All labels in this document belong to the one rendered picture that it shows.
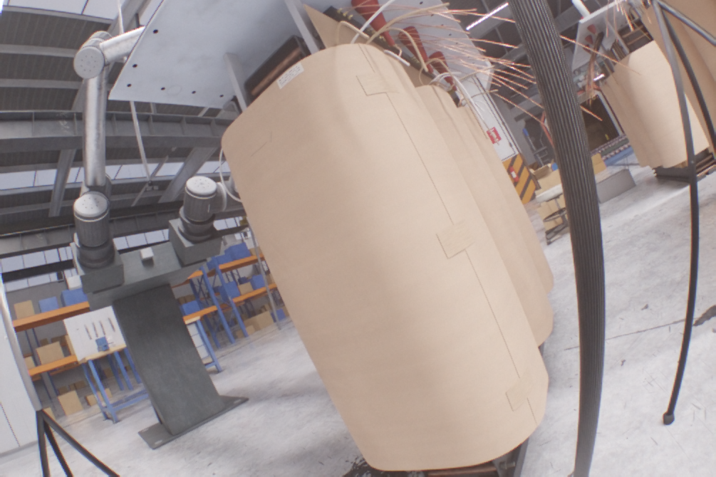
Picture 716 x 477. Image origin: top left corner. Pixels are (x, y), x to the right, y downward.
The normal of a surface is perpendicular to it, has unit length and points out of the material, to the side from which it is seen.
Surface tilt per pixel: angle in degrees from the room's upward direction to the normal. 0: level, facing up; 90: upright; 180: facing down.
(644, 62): 90
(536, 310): 90
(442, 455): 90
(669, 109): 90
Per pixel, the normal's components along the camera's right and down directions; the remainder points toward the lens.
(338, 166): -0.39, 0.04
